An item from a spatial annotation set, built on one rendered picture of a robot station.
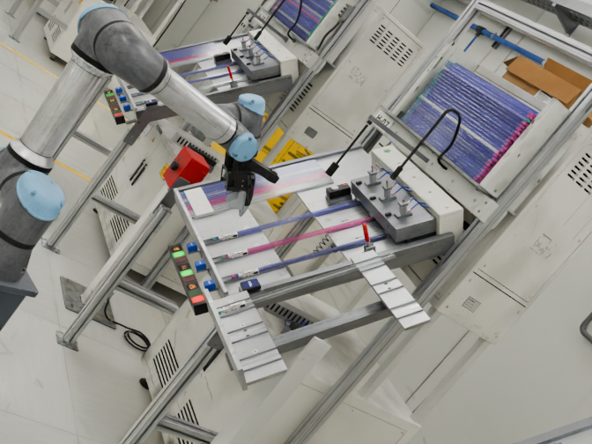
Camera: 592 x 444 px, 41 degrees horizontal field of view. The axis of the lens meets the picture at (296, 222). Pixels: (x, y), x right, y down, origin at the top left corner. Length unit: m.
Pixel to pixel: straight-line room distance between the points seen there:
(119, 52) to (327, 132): 2.08
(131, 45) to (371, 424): 1.52
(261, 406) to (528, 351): 2.09
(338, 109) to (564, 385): 1.62
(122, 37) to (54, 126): 0.29
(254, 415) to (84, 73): 0.96
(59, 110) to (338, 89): 1.98
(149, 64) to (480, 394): 2.71
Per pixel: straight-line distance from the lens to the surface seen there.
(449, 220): 2.39
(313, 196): 2.64
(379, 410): 2.70
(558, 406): 3.79
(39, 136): 1.96
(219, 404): 2.61
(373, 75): 3.75
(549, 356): 3.89
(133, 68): 1.80
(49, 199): 1.88
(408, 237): 2.37
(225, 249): 2.42
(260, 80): 3.59
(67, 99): 1.93
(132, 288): 2.95
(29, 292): 1.97
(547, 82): 2.97
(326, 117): 3.72
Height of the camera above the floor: 1.41
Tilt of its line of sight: 11 degrees down
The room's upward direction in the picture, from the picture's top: 39 degrees clockwise
